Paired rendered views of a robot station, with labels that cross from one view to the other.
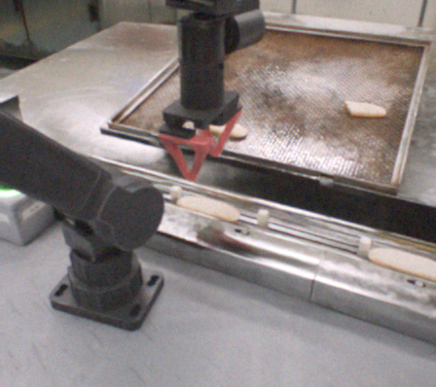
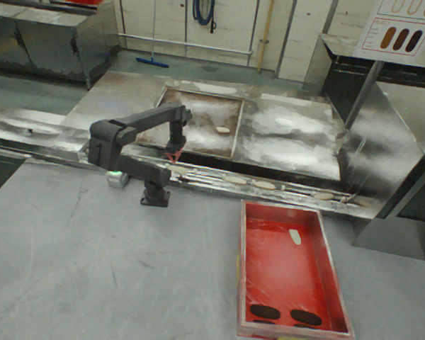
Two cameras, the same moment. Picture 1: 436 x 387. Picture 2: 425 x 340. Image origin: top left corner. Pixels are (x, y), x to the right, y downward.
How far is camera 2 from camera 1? 0.64 m
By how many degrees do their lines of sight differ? 19
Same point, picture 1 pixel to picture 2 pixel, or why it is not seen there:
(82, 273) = (151, 194)
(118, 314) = (161, 203)
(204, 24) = (178, 124)
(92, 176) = (156, 171)
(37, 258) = (129, 191)
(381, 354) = (229, 203)
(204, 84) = (178, 138)
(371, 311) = (226, 193)
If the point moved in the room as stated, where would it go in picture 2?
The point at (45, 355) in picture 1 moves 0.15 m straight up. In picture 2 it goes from (145, 216) to (141, 191)
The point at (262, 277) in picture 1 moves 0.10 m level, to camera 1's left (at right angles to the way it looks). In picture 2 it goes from (197, 188) to (176, 191)
